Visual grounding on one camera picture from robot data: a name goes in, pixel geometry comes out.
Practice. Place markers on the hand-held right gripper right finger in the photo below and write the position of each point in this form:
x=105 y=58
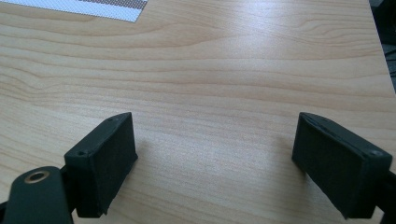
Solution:
x=336 y=168

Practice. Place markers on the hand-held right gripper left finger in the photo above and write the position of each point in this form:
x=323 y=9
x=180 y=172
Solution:
x=102 y=165

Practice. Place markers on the white grey woven mat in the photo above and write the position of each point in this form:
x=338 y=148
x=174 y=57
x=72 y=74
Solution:
x=93 y=7

